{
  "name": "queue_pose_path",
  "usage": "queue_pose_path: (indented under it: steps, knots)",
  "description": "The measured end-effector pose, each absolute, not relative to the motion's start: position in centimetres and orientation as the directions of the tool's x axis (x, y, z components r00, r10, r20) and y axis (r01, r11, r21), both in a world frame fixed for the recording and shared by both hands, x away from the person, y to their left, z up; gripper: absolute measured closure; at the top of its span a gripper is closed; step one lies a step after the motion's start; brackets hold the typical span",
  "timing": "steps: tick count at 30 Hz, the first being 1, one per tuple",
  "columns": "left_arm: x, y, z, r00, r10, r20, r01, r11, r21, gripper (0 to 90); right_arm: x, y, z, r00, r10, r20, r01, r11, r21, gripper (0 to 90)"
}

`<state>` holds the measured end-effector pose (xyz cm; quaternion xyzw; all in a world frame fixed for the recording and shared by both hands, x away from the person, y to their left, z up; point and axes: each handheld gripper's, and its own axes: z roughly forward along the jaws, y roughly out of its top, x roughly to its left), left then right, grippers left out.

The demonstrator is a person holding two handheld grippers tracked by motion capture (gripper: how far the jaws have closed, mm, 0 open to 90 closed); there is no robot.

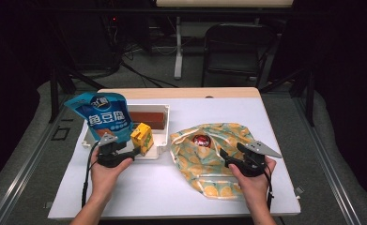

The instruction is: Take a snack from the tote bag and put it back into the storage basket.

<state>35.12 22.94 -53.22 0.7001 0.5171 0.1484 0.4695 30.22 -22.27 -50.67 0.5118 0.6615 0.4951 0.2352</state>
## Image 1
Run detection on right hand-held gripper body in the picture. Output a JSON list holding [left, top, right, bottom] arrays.
[[227, 141, 283, 178]]

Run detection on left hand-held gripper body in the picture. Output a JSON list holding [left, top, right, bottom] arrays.
[[96, 133, 132, 169]]

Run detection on orange print cloth bag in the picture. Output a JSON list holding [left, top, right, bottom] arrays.
[[170, 122, 256, 202]]

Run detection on white plastic bin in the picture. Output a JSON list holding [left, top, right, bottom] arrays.
[[81, 103, 171, 160]]

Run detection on blue snack pouch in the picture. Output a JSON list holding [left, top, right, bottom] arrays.
[[64, 92, 134, 145]]

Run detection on brown tall box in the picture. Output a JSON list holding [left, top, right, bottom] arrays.
[[128, 111, 167, 131]]

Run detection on person's left hand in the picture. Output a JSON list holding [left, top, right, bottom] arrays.
[[89, 148, 134, 199]]

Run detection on person's right hand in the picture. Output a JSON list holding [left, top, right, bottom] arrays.
[[228, 156, 278, 208]]

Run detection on red round snack packet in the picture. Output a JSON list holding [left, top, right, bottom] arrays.
[[191, 134, 213, 149]]

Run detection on white table mat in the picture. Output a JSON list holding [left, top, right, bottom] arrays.
[[48, 97, 301, 219]]

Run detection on black metal stand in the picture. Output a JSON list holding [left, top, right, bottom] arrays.
[[47, 18, 106, 125], [259, 66, 316, 128]]

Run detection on black folding chair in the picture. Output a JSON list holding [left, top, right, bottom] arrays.
[[201, 22, 278, 89]]

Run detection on white desk leg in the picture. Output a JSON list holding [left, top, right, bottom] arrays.
[[174, 16, 184, 81]]

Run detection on dark cabinet with red light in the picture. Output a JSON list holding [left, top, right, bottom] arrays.
[[54, 12, 123, 72]]

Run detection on light desk top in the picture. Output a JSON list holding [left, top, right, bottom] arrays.
[[155, 0, 295, 8]]

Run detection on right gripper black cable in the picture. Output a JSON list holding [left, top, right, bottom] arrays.
[[263, 164, 275, 211]]

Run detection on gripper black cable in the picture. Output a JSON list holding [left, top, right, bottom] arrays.
[[81, 141, 99, 209], [263, 164, 275, 211]]

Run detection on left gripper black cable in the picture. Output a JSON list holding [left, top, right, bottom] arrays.
[[81, 141, 99, 209]]

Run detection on aluminium floor rail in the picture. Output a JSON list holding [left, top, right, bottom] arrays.
[[292, 97, 362, 225], [0, 93, 73, 225]]

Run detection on black floor cables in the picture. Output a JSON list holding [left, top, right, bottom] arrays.
[[120, 46, 179, 89]]

